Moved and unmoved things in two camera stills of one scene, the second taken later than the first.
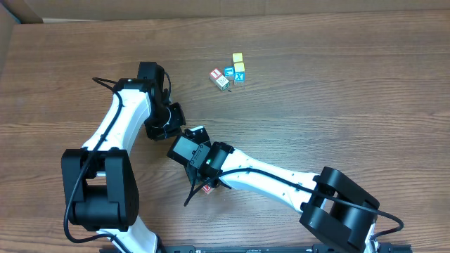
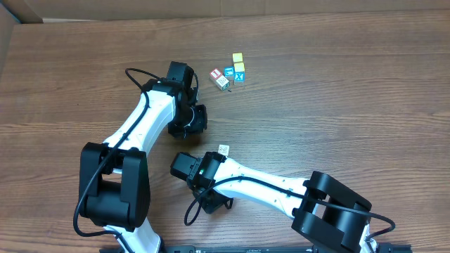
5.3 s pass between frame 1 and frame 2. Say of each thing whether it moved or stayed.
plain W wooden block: stayed
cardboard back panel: stayed
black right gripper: moved
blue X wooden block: stayed
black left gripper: moved
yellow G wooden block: stayed
